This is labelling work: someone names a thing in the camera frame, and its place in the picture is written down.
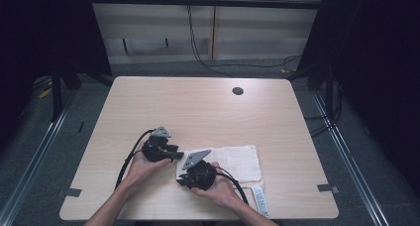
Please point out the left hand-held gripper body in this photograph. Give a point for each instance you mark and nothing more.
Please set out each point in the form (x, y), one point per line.
(155, 150)

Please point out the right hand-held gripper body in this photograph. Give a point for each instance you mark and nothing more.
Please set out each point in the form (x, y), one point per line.
(201, 174)

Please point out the cream white towel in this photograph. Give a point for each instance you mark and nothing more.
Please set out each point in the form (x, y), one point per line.
(237, 163)

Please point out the person's left hand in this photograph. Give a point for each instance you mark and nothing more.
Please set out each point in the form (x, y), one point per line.
(145, 169)

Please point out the person's right hand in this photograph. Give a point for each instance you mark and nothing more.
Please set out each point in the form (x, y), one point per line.
(221, 191)

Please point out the small black floor tape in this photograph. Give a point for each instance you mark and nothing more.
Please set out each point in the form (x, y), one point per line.
(81, 127)

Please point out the grey tape strip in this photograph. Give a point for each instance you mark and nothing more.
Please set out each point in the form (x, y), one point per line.
(73, 192)
(328, 188)

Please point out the black metal stand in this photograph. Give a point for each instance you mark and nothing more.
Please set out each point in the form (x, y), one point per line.
(329, 90)
(56, 93)

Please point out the yellow floor item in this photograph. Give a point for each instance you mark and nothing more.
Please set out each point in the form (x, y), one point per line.
(45, 93)

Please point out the dark curtain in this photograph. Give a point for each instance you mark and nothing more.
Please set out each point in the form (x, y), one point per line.
(379, 54)
(39, 34)

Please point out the metal floor rail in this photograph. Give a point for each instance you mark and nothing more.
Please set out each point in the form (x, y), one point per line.
(350, 163)
(36, 153)

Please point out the black horizontal frame bar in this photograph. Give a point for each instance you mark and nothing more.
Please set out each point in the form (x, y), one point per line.
(204, 2)

